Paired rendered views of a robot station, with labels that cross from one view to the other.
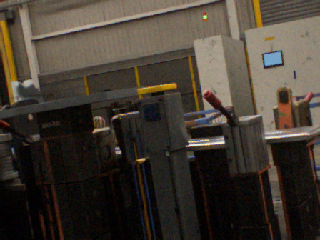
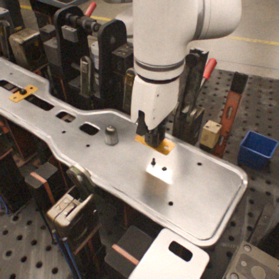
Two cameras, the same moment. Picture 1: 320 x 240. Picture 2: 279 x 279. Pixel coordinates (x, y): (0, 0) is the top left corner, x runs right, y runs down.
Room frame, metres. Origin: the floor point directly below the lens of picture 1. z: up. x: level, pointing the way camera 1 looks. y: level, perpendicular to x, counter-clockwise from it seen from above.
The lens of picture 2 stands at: (2.29, 0.62, 1.51)
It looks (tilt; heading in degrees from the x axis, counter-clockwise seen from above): 46 degrees down; 183
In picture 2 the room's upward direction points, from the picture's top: straight up
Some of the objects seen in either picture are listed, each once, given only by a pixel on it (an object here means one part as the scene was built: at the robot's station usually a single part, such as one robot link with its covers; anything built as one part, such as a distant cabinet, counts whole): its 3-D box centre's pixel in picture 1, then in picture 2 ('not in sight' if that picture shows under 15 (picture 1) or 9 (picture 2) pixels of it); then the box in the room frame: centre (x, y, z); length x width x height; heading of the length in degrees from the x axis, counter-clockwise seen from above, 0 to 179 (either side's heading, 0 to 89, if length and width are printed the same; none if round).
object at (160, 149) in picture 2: not in sight; (155, 140); (1.87, 0.63, 1.08); 0.08 x 0.04 x 0.01; 58
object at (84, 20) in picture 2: (20, 188); (96, 88); (1.50, 0.43, 0.94); 0.18 x 0.13 x 0.49; 58
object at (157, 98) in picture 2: not in sight; (157, 92); (1.87, 0.63, 1.20); 0.10 x 0.07 x 0.11; 148
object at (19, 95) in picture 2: not in sight; (23, 92); (1.62, 0.23, 1.01); 0.08 x 0.04 x 0.01; 148
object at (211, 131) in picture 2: not in sight; (200, 174); (1.80, 0.76, 0.88); 0.04 x 0.04 x 0.36; 58
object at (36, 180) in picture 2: not in sight; (55, 208); (1.91, 0.37, 0.84); 0.11 x 0.08 x 0.29; 148
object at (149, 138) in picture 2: not in sight; (148, 136); (1.89, 0.62, 1.11); 0.03 x 0.03 x 0.07; 58
